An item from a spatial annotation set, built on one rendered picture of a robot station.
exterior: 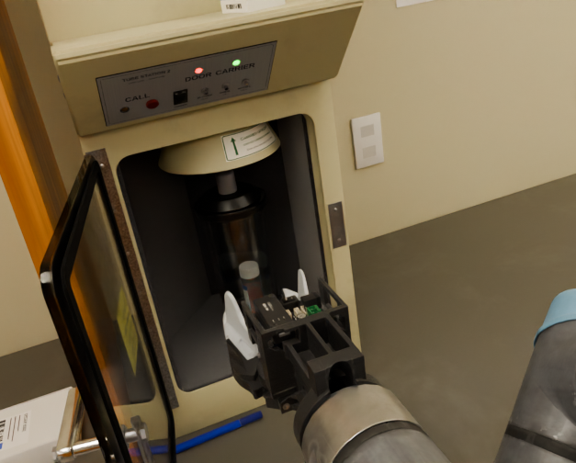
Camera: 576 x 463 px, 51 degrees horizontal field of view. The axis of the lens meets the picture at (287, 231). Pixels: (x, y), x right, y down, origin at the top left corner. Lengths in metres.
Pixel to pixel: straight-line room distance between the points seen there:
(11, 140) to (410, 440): 0.46
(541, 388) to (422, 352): 0.61
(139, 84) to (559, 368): 0.47
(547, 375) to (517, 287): 0.77
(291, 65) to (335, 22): 0.07
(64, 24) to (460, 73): 0.95
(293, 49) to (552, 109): 1.05
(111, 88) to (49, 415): 0.56
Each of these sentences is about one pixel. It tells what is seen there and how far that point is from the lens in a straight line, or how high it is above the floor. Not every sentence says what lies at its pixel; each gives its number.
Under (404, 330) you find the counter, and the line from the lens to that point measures 1.07.
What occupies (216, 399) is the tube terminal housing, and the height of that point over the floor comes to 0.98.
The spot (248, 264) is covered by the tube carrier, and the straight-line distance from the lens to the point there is 0.89.
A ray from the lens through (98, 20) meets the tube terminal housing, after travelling 0.72.
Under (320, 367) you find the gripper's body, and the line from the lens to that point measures 0.40.
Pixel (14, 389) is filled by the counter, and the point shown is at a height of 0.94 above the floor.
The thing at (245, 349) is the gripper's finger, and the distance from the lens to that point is 0.53.
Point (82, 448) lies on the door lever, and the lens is 0.58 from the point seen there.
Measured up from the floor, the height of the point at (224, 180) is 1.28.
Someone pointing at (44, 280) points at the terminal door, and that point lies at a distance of 0.45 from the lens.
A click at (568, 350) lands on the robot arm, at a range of 0.42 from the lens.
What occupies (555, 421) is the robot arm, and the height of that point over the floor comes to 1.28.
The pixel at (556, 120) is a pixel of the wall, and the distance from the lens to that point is 1.66.
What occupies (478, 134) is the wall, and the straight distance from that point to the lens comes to 1.51.
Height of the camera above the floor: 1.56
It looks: 25 degrees down
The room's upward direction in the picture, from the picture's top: 9 degrees counter-clockwise
